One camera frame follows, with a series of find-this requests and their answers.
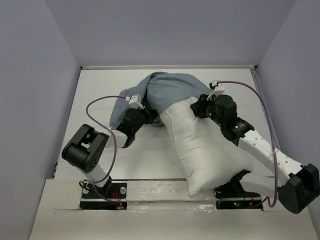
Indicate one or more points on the blue-grey fabric pillowcase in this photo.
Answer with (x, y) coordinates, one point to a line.
(170, 95)

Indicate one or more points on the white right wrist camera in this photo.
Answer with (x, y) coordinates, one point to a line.
(217, 89)

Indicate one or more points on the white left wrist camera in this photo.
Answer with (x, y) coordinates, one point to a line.
(135, 101)

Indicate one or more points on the aluminium front table rail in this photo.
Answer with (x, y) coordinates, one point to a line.
(147, 179)

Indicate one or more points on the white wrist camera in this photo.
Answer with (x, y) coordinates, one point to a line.
(217, 89)
(135, 101)

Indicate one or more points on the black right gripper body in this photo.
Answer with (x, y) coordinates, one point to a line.
(209, 110)

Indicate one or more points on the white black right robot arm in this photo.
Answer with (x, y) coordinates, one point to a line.
(301, 183)

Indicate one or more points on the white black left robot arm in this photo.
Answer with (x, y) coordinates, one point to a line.
(85, 148)

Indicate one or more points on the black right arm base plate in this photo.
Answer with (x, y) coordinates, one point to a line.
(232, 196)

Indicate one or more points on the aluminium table rail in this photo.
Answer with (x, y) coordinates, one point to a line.
(257, 83)
(165, 67)
(147, 179)

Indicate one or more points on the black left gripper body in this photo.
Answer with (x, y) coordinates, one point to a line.
(143, 118)

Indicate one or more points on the aluminium back table rail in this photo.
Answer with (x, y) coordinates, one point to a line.
(165, 67)

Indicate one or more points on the aluminium right table rail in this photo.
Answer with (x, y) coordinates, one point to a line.
(257, 83)

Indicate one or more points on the white pillow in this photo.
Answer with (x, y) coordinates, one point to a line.
(205, 157)

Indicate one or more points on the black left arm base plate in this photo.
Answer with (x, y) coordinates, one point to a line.
(114, 200)

